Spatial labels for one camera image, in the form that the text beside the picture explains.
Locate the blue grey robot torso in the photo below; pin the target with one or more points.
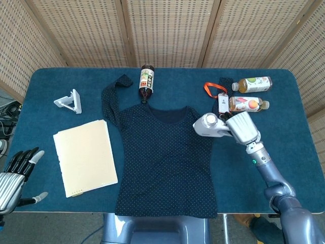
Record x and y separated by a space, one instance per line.
157 231

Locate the white handheld steamer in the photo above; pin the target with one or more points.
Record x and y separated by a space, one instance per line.
207 127

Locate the dark blue polka dot shirt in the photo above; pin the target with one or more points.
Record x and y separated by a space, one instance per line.
162 157

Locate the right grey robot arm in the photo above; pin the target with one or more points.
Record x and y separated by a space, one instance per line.
271 172

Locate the woven wooden folding screen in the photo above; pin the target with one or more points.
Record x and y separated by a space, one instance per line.
165 30

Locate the white ID badge card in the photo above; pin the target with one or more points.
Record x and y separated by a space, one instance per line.
223 103

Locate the white folding phone stand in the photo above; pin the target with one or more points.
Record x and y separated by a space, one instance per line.
76 101

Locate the green apple tea bottle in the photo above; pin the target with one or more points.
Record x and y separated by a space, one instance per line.
254 84

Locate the white metal table leg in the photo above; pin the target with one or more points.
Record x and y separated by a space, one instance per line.
225 228

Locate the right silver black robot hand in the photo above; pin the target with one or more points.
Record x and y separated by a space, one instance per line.
242 127

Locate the peach tea bottle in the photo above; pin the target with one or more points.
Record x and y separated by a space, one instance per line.
247 104

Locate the blue felt table cover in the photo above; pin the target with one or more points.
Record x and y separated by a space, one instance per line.
279 127

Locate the blue jeans leg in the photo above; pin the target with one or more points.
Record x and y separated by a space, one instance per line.
266 231

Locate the dark brown drink bottle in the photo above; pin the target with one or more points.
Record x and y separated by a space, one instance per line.
146 81

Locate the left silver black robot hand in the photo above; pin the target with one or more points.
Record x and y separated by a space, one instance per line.
10 185

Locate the cream paper folder stack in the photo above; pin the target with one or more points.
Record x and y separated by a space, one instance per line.
85 157

